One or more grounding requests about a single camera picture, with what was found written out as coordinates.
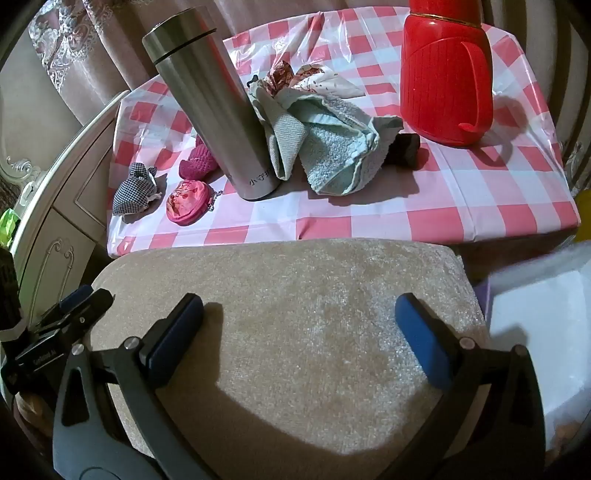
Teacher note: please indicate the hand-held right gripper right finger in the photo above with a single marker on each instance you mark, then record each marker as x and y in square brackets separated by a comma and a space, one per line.
[425, 341]

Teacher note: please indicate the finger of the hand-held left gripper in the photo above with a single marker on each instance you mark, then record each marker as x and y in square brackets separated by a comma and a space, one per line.
[99, 301]
[75, 296]

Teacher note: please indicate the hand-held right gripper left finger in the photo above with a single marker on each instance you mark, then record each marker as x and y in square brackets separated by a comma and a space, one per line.
[178, 337]

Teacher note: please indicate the pink coin purse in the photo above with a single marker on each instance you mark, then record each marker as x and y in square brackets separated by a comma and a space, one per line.
[189, 203]

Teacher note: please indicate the light blue terry towel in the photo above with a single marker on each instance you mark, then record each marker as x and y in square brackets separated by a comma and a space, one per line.
[332, 152]

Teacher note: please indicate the grey herringbone cloth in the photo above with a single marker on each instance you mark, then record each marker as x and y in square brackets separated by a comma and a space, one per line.
[284, 134]

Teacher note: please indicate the pink white floral cloth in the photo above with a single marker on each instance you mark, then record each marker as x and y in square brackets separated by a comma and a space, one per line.
[318, 81]

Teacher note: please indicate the white carved cabinet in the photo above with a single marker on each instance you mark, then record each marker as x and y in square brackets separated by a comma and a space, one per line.
[69, 207]

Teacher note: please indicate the green object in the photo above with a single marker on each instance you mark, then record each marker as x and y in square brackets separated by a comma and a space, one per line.
[7, 226]

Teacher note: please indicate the black white checked fabric pouch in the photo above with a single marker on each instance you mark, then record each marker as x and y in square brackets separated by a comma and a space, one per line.
[134, 191]

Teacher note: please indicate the red white checked tablecloth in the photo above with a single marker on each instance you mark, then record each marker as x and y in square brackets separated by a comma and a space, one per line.
[415, 207]

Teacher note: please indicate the pink knitted item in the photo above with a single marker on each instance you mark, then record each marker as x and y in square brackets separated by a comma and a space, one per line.
[198, 161]

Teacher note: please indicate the small black block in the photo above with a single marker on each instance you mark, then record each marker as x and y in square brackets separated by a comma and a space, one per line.
[406, 150]

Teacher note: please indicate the yellow sofa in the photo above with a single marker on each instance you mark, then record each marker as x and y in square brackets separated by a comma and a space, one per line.
[584, 203]

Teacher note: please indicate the stainless steel thermos bottle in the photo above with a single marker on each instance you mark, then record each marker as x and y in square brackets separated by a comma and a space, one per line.
[207, 101]

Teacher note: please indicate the red thermos jug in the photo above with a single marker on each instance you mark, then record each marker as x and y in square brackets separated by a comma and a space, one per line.
[434, 78]

